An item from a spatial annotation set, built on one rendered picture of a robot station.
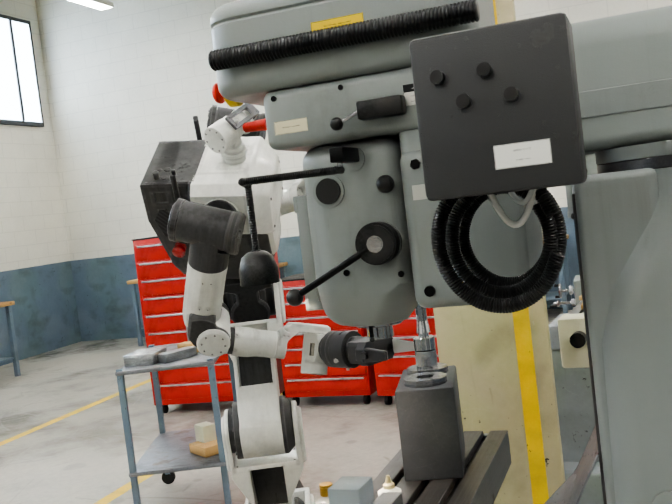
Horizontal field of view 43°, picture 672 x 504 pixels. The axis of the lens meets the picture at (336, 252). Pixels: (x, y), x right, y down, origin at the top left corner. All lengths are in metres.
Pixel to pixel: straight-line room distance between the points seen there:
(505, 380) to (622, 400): 2.01
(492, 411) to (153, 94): 9.58
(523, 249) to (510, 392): 1.98
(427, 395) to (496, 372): 1.56
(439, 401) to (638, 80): 0.76
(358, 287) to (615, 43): 0.55
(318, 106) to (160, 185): 0.67
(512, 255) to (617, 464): 0.34
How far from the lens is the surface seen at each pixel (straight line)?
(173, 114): 12.13
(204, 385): 7.03
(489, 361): 3.30
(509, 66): 1.10
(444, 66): 1.12
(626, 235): 1.29
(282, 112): 1.46
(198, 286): 1.93
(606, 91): 1.35
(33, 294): 12.45
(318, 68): 1.43
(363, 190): 1.43
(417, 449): 1.78
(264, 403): 2.14
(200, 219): 1.86
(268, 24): 1.47
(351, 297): 1.45
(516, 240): 1.35
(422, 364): 1.88
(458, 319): 3.29
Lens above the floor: 1.52
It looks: 3 degrees down
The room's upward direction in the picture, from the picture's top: 7 degrees counter-clockwise
